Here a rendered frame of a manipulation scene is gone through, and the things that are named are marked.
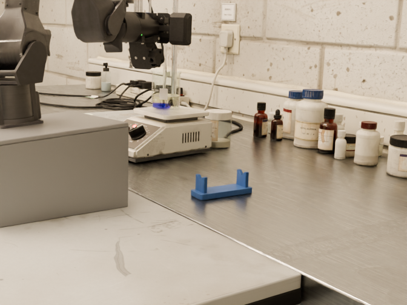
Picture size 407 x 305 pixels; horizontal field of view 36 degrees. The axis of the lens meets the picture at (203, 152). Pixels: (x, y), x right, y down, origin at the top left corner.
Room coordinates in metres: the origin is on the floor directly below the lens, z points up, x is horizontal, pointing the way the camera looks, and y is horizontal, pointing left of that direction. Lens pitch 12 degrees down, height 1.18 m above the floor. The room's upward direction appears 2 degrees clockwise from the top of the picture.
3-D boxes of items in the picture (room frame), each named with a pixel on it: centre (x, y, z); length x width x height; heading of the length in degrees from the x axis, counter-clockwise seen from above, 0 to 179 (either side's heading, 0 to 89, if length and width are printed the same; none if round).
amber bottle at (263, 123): (1.51, -0.14, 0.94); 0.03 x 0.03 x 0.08
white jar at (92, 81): (2.42, 0.43, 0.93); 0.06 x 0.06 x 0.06
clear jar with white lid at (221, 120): (1.37, -0.03, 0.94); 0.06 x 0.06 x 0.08
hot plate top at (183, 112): (1.30, 0.07, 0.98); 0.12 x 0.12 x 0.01; 42
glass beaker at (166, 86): (1.31, 0.08, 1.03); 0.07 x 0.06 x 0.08; 37
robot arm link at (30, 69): (0.93, 0.29, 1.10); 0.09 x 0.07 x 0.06; 62
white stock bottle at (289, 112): (1.51, -0.22, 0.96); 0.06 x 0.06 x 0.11
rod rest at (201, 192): (0.98, -0.03, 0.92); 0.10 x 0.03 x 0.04; 123
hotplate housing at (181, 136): (1.28, 0.09, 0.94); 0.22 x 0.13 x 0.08; 132
